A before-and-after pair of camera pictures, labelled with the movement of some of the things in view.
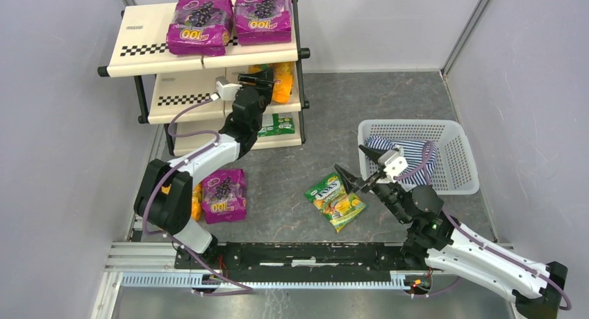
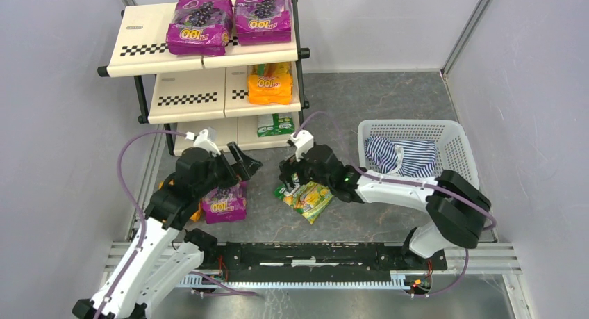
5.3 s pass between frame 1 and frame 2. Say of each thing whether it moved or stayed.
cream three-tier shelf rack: stayed
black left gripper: moved
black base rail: stayed
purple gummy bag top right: stayed
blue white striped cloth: stayed
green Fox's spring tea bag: moved
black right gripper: moved
